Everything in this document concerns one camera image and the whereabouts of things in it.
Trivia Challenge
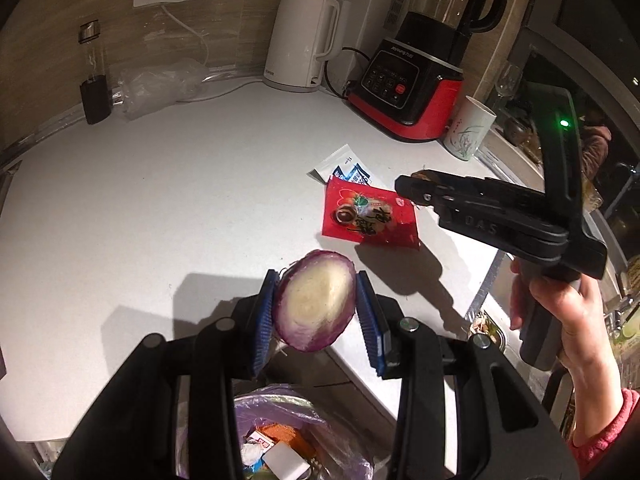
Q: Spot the person's right hand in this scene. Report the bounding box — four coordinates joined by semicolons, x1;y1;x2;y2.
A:
508;257;624;396

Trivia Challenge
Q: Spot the blue white milk carton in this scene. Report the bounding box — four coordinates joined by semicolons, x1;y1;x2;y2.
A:
240;429;278;474

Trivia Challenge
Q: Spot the orange foam net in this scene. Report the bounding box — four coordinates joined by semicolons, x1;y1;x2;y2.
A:
257;424;314;457

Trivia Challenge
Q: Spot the clear crumpled plastic bag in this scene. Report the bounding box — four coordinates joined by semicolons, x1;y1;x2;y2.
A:
119;58;208;120

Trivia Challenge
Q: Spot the purple onion half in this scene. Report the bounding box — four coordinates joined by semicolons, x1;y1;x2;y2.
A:
272;250;357;352

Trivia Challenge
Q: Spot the white blue sachet wrapper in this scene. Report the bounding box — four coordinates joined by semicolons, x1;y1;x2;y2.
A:
309;144;374;186

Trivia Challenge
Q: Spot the person's right forearm red sleeve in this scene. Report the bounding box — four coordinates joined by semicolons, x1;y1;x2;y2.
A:
567;388;639;479

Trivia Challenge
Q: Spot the white floral ceramic cup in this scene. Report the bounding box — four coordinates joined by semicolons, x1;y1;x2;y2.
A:
442;96;497;162

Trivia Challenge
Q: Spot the red black blender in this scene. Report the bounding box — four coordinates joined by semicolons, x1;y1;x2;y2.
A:
347;0;508;142

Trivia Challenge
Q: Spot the glass soy sauce bottle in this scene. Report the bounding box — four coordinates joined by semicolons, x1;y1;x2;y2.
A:
78;20;113;125

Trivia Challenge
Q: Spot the wine glass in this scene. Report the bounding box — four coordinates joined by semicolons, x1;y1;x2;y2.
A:
494;61;523;110

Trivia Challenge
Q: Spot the white electric kettle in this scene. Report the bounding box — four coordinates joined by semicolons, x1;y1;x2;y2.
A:
262;0;352;93

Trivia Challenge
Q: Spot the brown walnut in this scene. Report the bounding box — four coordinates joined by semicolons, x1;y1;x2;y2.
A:
411;170;430;180

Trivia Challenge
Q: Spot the white kettle power cord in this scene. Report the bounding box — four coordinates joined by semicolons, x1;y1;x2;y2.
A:
159;3;266;104

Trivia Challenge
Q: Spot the black blender power cord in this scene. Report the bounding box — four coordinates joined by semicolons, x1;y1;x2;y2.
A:
323;45;374;99

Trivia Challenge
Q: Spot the purple lined trash bin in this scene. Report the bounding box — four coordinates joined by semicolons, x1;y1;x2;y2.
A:
174;383;377;480

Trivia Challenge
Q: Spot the red snack wrapper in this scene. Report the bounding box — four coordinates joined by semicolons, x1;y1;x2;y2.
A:
321;177;420;249

